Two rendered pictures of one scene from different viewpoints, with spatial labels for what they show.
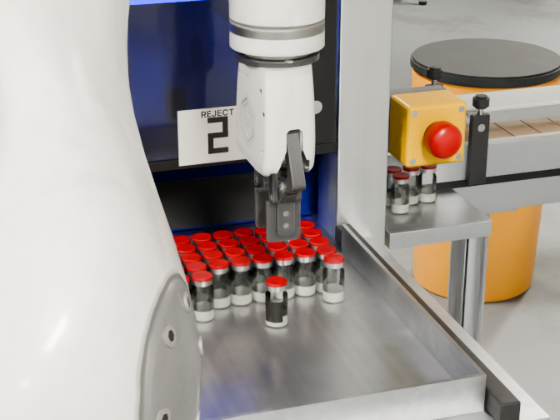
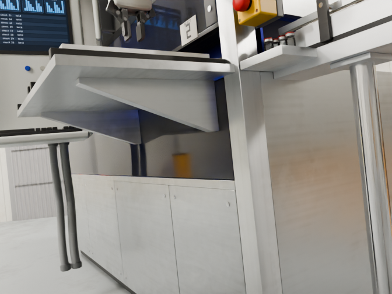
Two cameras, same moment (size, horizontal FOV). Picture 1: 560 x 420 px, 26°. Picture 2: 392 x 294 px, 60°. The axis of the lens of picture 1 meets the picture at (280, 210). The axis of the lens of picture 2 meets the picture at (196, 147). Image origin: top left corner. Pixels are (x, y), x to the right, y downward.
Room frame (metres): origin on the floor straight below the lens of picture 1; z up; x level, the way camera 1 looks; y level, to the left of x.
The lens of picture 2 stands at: (0.95, -0.86, 0.69)
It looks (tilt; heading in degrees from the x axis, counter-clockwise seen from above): 0 degrees down; 75
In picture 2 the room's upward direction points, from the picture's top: 6 degrees counter-clockwise
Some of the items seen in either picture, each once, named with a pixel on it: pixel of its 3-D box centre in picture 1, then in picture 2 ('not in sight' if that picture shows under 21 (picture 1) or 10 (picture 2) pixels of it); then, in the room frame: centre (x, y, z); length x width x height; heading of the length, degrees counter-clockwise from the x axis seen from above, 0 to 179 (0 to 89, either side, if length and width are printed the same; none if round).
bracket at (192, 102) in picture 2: not in sight; (154, 108); (1.07, -0.06, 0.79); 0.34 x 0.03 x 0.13; 18
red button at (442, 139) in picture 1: (441, 138); (242, 2); (1.27, -0.18, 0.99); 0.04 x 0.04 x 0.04; 18
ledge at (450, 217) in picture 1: (417, 212); (282, 59); (1.35, -0.17, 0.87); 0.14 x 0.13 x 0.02; 18
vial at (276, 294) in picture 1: (276, 302); not in sight; (1.05, 0.00, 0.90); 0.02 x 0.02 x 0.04
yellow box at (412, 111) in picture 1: (424, 126); (258, 4); (1.31, -0.16, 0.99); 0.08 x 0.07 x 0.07; 18
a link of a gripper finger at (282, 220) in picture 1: (287, 211); (122, 25); (1.02, -0.01, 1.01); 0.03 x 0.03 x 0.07; 18
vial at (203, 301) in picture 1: (202, 296); not in sight; (1.06, 0.07, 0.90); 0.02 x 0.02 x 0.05
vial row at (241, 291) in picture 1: (252, 279); not in sight; (1.10, 0.03, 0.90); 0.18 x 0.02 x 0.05; 108
